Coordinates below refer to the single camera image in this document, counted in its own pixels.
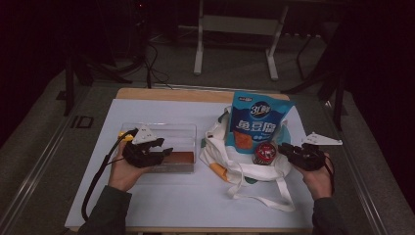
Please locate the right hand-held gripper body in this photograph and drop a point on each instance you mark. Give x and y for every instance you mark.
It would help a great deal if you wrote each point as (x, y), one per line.
(310, 156)

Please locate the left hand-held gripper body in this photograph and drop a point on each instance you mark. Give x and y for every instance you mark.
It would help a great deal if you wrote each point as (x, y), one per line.
(140, 153)

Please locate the brown cookie box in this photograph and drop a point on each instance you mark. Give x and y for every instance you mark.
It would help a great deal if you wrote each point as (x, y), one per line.
(181, 157)

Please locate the clear plastic box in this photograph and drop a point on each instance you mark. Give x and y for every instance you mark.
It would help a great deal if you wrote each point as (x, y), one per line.
(176, 137)

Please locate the red can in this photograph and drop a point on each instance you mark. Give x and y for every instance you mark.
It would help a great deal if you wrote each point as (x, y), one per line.
(265, 153)

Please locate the blue snack bag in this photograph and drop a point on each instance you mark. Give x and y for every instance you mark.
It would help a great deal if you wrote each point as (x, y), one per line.
(257, 117)

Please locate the white printed tote bag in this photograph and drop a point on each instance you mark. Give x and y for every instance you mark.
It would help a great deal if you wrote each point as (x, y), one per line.
(215, 153)

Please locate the person's left hand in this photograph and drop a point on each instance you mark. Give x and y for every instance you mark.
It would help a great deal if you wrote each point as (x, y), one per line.
(125, 173)

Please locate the person's right hand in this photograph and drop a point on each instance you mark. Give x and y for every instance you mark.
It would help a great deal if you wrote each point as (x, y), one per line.
(316, 184)

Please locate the wooden table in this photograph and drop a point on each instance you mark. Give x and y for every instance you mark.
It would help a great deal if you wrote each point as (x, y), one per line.
(169, 94)

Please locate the white table mat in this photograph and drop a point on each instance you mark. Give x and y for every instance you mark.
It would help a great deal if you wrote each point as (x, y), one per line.
(182, 199)

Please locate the black stand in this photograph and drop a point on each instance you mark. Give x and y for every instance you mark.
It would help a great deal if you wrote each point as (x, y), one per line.
(337, 98)
(70, 84)

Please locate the white metal stand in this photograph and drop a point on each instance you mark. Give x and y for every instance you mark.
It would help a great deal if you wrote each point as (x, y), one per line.
(239, 24)

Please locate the metal floor rail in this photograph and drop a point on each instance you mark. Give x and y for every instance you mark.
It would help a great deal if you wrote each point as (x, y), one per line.
(359, 169)
(36, 169)

